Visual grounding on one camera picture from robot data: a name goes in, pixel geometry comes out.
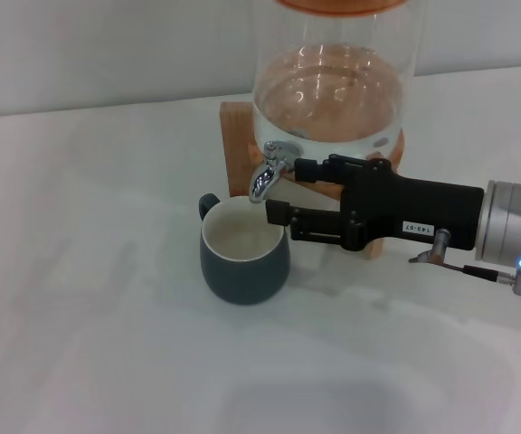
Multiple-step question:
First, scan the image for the glass water dispenser jar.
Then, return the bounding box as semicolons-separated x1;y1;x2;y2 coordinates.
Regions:
250;7;424;164

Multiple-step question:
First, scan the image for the black cable with metal plug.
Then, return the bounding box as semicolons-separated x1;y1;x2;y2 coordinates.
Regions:
408;228;521;297

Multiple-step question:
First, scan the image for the chrome dispenser faucet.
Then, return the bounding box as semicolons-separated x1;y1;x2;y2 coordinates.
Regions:
247;140;301;205

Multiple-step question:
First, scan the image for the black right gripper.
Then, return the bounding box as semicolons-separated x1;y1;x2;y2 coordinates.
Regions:
264;153;487;253

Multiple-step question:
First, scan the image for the dark grey ceramic cup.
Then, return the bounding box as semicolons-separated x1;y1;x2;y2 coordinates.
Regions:
197;193;290;306

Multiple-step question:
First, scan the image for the wooden dispenser stand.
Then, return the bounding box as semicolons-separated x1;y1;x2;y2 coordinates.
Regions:
219;100;405;262

